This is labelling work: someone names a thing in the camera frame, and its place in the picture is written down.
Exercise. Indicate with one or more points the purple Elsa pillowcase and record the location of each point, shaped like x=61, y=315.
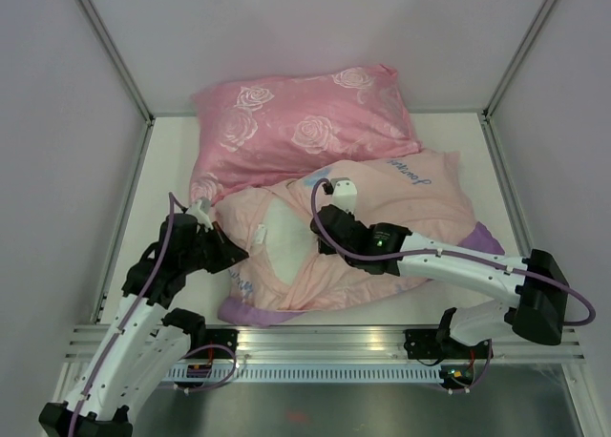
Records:
x=290, y=271

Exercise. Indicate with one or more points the aluminium frame post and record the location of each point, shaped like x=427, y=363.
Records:
x=535, y=29
x=108, y=45

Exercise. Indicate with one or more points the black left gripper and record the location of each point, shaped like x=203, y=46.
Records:
x=228, y=254

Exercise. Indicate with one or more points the right aluminium frame post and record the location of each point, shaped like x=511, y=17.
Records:
x=535, y=29

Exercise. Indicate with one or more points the pink rose-patterned pillow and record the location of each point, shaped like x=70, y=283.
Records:
x=260, y=132

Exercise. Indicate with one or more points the left aluminium frame post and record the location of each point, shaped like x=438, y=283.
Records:
x=108, y=45

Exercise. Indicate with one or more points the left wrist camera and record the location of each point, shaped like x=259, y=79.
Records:
x=199, y=209

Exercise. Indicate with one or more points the aluminium front rail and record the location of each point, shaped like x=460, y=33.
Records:
x=381, y=344

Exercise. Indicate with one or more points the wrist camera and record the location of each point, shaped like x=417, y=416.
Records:
x=199, y=209
x=343, y=194

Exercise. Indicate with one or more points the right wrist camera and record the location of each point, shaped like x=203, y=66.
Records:
x=343, y=194

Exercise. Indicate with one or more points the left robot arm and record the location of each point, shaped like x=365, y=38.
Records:
x=147, y=336

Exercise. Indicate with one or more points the white slotted cable duct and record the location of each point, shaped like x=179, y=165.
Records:
x=307, y=374

